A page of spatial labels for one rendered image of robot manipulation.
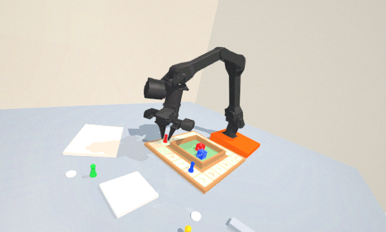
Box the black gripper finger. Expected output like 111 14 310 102
168 125 180 141
154 121 166 139

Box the white flat square slab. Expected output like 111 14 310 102
100 171 159 218

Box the red die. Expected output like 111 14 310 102
195 143 206 151

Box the white flat rectangular board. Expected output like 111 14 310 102
63 124 124 158

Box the blue pawn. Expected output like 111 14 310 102
188 162 195 173

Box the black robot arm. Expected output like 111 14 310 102
144 47 246 139

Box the blue die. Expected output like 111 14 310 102
197 149 207 159

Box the green pawn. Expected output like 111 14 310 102
90 164 97 178

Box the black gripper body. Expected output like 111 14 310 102
144 100 195 131

